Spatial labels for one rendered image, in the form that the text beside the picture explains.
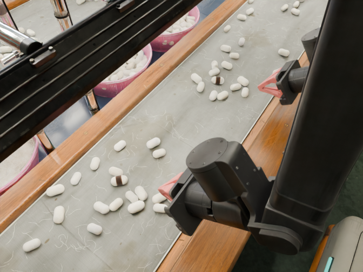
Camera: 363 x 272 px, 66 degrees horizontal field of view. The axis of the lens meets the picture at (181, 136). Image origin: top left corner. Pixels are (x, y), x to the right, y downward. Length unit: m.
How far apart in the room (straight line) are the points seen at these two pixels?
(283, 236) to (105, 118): 0.55
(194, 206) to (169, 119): 0.39
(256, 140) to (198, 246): 0.30
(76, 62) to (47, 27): 0.76
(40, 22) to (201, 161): 0.96
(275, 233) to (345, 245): 0.94
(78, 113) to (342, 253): 1.03
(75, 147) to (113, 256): 0.27
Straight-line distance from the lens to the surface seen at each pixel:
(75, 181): 0.68
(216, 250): 0.59
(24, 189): 0.70
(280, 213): 0.31
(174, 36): 1.02
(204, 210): 0.41
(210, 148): 0.34
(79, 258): 0.63
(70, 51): 0.41
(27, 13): 1.26
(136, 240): 0.62
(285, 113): 0.80
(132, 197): 0.63
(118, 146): 0.70
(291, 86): 0.70
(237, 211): 0.36
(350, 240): 1.27
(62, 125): 0.89
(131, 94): 0.80
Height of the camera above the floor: 1.33
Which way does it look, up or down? 54 degrees down
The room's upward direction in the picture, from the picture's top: 3 degrees clockwise
